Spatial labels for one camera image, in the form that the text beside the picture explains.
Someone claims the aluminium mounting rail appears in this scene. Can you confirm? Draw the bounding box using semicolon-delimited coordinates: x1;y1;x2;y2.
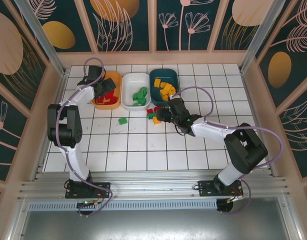
17;170;292;201

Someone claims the grey metal sheet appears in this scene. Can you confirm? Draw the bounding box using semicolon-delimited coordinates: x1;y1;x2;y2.
8;197;304;240

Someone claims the white slotted cable duct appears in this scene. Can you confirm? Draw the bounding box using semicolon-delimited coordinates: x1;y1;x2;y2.
27;199;219;211

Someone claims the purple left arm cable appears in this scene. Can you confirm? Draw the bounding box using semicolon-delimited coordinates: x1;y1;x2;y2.
55;56;116;218

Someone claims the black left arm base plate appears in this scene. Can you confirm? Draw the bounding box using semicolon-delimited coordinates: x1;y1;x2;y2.
65;181;112;200

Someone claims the aluminium frame post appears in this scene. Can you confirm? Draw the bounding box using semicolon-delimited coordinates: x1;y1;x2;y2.
14;0;69;77
239;0;287;74

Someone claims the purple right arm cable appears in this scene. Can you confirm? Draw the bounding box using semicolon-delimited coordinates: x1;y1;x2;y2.
172;86;286;216

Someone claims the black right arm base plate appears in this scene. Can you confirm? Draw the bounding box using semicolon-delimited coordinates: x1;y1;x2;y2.
197;179;244;199

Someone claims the white plastic container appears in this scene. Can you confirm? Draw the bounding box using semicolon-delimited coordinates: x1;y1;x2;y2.
120;72;151;112

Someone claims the aluminium side rail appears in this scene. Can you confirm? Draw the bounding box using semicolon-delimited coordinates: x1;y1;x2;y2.
238;69;278;177
30;71;69;182

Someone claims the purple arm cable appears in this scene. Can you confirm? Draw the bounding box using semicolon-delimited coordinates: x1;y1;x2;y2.
55;56;116;218
172;86;286;216

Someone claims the teal plastic container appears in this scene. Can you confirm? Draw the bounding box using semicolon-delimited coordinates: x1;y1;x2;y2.
148;69;181;107

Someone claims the orange plastic container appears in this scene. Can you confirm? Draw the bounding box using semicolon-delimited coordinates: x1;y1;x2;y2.
91;71;123;110

